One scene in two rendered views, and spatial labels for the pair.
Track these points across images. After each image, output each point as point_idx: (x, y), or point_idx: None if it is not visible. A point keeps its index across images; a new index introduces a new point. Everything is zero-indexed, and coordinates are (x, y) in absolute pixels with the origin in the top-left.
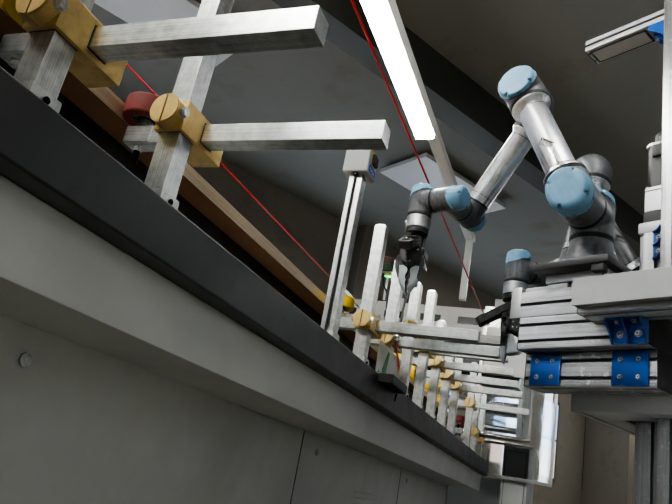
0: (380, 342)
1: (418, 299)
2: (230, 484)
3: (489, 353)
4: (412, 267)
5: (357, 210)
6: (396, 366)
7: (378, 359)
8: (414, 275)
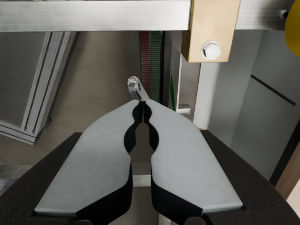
0: (179, 53)
1: None
2: None
3: (12, 168)
4: (106, 190)
5: None
6: None
7: (174, 51)
8: (94, 141)
